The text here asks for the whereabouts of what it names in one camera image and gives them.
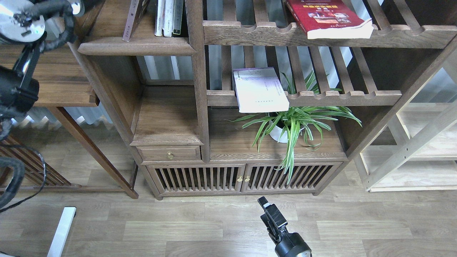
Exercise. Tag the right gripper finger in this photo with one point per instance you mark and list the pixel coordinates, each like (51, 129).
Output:
(263, 202)

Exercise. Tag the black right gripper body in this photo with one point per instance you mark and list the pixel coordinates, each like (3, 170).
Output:
(287, 244)

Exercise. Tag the maroon book chinese title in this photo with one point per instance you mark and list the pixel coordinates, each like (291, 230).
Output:
(137, 9)

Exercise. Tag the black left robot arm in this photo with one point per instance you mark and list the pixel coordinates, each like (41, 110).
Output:
(23, 23)

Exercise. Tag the light wooden shelf unit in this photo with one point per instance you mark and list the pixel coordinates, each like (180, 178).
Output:
(424, 154)

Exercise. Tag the white plant pot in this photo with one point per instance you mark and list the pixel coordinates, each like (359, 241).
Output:
(277, 133)

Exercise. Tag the green spider plant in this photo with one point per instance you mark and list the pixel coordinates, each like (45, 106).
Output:
(298, 121)

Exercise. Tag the brass drawer knob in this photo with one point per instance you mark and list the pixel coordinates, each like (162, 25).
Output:
(170, 155)

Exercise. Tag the dark wooden bookshelf cabinet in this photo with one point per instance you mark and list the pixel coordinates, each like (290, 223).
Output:
(178, 93)

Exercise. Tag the white lavender book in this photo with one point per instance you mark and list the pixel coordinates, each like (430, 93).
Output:
(259, 90)

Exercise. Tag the red book white pages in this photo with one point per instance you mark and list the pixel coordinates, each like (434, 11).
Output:
(329, 19)

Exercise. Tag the white metal bar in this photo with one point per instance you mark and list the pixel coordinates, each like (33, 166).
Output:
(62, 231)

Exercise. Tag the white upright book middle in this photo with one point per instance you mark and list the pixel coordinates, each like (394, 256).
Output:
(169, 14)

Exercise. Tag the white upright book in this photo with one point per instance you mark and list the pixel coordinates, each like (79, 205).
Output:
(169, 14)
(159, 23)

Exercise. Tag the white upright book left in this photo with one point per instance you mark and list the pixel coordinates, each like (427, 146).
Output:
(159, 23)

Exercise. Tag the dark spine upright book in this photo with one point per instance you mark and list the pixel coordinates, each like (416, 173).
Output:
(177, 17)

